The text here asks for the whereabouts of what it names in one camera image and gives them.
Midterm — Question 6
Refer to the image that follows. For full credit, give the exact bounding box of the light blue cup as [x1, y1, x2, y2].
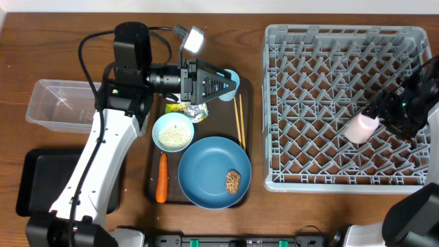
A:
[217, 69, 241, 102]

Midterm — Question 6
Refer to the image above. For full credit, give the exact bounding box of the green foil wrapper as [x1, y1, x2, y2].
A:
[165, 102, 209, 124]

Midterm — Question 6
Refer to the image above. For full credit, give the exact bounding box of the pink cup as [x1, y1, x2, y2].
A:
[344, 113, 379, 144]

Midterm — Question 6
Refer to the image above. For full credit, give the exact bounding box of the light blue bowl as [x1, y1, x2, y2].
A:
[152, 113, 195, 152]

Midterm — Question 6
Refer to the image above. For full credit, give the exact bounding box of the white rice pile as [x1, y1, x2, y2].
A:
[158, 124, 191, 151]

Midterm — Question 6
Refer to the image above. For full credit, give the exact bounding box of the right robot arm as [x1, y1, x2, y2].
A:
[332, 57, 438, 246]

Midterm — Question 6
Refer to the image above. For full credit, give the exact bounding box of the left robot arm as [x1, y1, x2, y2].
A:
[25, 22, 237, 246]

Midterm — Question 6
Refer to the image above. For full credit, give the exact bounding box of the grey dishwasher rack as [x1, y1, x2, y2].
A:
[261, 24, 431, 194]

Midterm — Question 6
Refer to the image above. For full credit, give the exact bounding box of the black waste tray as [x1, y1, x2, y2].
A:
[15, 148, 125, 217]

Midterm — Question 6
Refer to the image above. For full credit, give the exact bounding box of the dark brown serving tray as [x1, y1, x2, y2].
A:
[167, 78, 254, 209]

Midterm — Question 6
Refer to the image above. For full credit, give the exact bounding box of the right wooden chopstick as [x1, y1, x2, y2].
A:
[239, 94, 246, 151]

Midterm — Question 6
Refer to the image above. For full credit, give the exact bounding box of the blue plate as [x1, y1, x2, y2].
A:
[178, 137, 252, 209]

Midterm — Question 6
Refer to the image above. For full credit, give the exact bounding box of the brown mushroom piece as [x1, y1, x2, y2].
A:
[225, 170, 241, 194]

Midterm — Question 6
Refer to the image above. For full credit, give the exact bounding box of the orange carrot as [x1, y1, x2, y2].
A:
[156, 153, 169, 203]

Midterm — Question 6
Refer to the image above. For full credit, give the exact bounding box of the clear plastic bin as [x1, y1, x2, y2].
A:
[26, 79, 95, 134]

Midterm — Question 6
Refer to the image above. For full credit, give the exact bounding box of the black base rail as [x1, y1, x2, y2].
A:
[144, 234, 342, 247]

